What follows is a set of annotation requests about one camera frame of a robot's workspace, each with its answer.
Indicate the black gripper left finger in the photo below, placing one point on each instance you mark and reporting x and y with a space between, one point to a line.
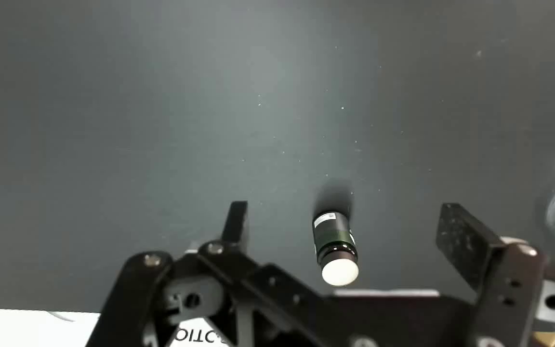
227 226

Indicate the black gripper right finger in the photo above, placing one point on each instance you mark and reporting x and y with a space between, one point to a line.
464 239

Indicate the black cylindrical cup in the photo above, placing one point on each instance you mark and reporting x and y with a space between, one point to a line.
335 243

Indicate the white sheet with black lettering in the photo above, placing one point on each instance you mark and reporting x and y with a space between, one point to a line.
27 328

